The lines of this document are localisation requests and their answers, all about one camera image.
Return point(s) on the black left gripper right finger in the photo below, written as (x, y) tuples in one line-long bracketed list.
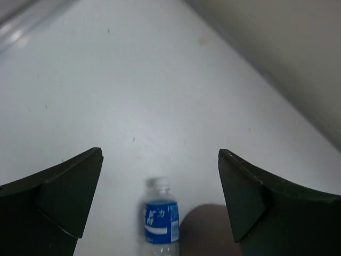
[(270, 215)]

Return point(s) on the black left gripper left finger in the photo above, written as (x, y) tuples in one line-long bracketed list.
[(46, 213)]

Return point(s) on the clear bottle blue label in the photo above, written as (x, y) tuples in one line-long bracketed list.
[(160, 221)]

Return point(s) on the brown plastic bin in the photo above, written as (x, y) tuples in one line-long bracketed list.
[(206, 230)]

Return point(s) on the left aluminium frame rail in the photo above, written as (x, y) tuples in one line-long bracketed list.
[(18, 18)]

